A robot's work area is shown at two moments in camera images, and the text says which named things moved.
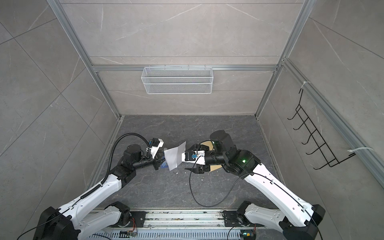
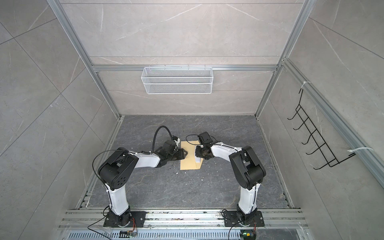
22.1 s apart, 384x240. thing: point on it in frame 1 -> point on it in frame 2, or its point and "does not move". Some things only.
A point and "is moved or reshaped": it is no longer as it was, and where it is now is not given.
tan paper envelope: [212, 167] is moved or reshaped
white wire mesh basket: [176, 80] does not move
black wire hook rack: [322, 146] does not move
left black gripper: [158, 160] -> [183, 153]
